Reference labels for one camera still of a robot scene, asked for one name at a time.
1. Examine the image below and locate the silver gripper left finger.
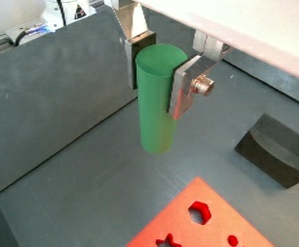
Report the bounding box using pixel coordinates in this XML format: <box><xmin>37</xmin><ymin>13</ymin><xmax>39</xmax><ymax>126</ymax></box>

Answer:
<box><xmin>111</xmin><ymin>0</ymin><xmax>156</xmax><ymax>90</ymax></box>

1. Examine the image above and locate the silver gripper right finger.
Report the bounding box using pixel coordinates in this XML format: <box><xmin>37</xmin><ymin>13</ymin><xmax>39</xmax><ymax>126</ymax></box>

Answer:
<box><xmin>168</xmin><ymin>31</ymin><xmax>232</xmax><ymax>120</ymax></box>

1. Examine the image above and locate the green cylinder peg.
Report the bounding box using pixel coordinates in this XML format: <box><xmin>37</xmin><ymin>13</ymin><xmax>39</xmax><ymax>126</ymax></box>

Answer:
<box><xmin>135</xmin><ymin>44</ymin><xmax>187</xmax><ymax>153</ymax></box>

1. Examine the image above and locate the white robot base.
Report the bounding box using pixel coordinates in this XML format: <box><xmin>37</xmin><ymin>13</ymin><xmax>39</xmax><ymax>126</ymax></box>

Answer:
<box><xmin>5</xmin><ymin>0</ymin><xmax>95</xmax><ymax>46</ymax></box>

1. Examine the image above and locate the black wedge block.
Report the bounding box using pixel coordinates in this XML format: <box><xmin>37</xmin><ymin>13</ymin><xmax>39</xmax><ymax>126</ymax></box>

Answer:
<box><xmin>235</xmin><ymin>114</ymin><xmax>299</xmax><ymax>189</ymax></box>

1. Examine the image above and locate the red shape-sorting board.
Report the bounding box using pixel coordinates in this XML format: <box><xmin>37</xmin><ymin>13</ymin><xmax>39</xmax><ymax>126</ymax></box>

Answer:
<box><xmin>127</xmin><ymin>178</ymin><xmax>275</xmax><ymax>247</ymax></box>

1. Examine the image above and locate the black cable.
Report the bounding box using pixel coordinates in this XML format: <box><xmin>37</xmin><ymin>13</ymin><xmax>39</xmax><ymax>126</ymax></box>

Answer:
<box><xmin>13</xmin><ymin>28</ymin><xmax>39</xmax><ymax>46</ymax></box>

